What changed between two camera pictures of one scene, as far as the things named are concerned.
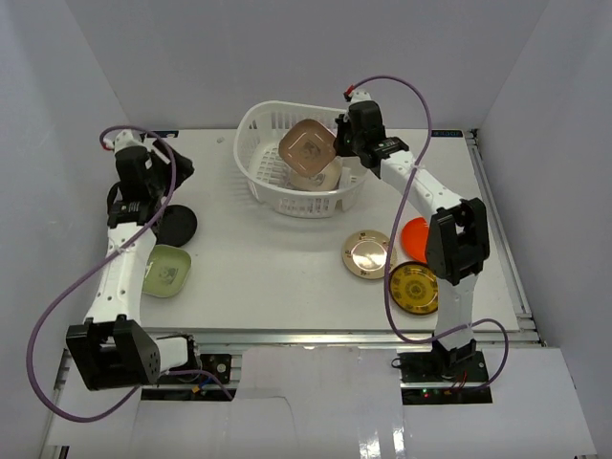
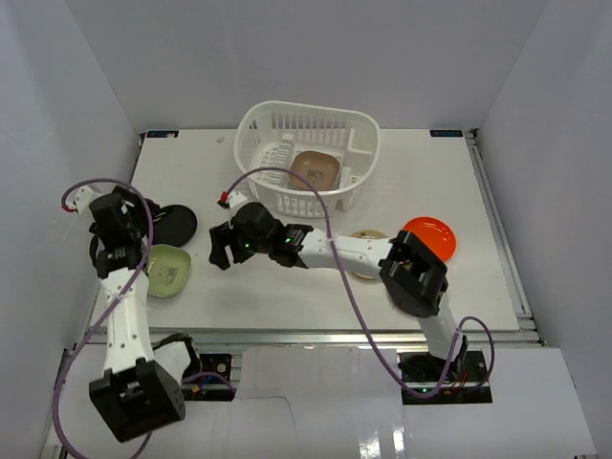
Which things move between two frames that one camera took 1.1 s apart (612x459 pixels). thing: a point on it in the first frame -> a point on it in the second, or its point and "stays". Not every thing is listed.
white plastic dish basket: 256,143 stays
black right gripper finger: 342,142 -> 220,238
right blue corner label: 447,133 stays
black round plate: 175,226 stays
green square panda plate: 166,272 stays
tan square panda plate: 308,146 -> 319,169
